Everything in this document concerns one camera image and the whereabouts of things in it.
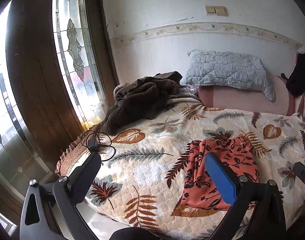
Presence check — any grey quilted pillow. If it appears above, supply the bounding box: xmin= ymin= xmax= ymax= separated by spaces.
xmin=181 ymin=49 xmax=276 ymax=102

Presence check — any beige wall switch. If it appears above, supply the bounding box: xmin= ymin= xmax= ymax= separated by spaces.
xmin=205 ymin=6 xmax=228 ymax=16

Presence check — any black charger cable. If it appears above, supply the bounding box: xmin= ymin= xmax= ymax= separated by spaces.
xmin=80 ymin=129 xmax=116 ymax=162

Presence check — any leaf-patterned plush blanket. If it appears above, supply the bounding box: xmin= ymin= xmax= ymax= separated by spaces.
xmin=55 ymin=97 xmax=305 ymax=240

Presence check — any black charger adapter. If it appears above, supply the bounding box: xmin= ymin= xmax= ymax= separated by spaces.
xmin=87 ymin=138 xmax=99 ymax=152

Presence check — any black bag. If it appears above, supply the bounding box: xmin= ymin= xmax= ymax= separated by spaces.
xmin=281 ymin=53 xmax=305 ymax=97

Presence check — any stained glass window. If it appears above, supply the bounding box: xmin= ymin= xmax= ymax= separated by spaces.
xmin=52 ymin=0 xmax=107 ymax=130

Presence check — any pink mattress sheet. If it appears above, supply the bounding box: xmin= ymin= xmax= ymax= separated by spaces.
xmin=198 ymin=76 xmax=295 ymax=116

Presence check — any dark brown fleece garment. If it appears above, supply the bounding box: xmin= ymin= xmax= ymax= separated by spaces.
xmin=100 ymin=71 xmax=198 ymax=135

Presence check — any orange floral garment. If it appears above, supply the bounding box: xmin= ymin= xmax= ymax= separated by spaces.
xmin=181 ymin=137 xmax=260 ymax=211

